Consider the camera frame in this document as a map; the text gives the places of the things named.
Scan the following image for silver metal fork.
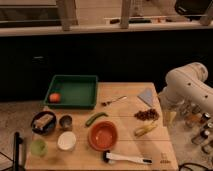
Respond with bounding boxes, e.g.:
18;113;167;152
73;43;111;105
101;96;127;106

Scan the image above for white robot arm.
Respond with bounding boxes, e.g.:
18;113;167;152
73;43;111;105
158;62;213;126

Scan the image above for small metal cup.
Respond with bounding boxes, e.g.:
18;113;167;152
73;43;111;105
59;115;72;130

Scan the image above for white paper cup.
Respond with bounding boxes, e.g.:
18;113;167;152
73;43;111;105
57;131;76;151

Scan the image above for green plastic cup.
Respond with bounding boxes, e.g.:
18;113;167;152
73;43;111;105
30;139;47;157

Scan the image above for green cucumber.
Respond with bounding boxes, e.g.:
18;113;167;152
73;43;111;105
85;112;108;127

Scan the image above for blue-grey cloth napkin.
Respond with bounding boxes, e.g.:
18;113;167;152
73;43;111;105
138;88;153;107

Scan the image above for green plastic tray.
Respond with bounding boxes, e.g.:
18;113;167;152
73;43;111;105
44;75;98;109

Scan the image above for orange red bowl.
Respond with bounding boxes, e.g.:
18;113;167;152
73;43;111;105
88;121;118;151

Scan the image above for bunch of dark grapes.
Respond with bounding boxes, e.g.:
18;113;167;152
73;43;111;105
135;109;159;121

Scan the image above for orange fruit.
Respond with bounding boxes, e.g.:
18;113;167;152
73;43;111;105
49;93;61;103

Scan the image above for yellow corn cob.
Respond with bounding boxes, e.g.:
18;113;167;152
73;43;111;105
134;122;157;137

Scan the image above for white black dish brush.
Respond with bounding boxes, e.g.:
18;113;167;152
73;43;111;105
103;151;152;164

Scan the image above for black bowl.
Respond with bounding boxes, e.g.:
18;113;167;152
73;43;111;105
31;111;57;135

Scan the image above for brown bread sandwich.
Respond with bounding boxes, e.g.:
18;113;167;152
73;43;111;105
34;114;53;129

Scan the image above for spice jar orange contents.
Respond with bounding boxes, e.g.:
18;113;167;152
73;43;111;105
185;113;211;128

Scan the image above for spice jar with black lid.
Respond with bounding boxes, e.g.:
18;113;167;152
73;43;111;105
192;130;210;145

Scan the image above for black stand post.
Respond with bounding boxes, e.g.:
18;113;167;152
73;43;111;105
12;132;25;171

